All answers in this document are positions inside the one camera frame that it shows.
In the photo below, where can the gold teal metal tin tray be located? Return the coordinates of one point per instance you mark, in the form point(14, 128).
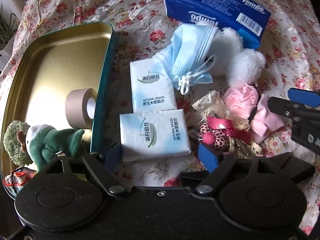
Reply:
point(54, 65)

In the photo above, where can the white fluffy plush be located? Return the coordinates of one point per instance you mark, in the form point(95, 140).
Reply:
point(240, 66)

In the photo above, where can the pink fabric bundle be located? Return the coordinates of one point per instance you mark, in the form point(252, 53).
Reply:
point(246, 103)

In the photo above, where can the green plush toy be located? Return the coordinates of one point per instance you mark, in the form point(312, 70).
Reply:
point(40, 144)

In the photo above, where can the white square planter with plant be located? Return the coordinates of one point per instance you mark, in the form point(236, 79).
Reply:
point(8, 28)

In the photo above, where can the beige tape roll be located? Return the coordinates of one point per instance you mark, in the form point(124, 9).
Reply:
point(80, 108)

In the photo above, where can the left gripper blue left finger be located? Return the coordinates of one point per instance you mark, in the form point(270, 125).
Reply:
point(100, 167)

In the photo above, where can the light blue face mask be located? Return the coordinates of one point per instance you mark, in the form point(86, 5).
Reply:
point(186, 60)

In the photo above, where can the leopard heart sachet with ribbon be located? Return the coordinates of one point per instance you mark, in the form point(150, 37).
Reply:
point(211, 123)

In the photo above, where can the white pocket tissue pack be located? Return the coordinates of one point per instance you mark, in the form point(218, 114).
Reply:
point(151, 88)
point(153, 135)

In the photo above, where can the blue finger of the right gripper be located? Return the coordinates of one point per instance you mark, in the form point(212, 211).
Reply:
point(304, 97)

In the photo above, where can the blue Tempo tissue pack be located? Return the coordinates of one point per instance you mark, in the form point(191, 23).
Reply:
point(247, 17)

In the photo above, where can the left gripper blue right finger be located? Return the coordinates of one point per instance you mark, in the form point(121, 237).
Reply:
point(218, 165)

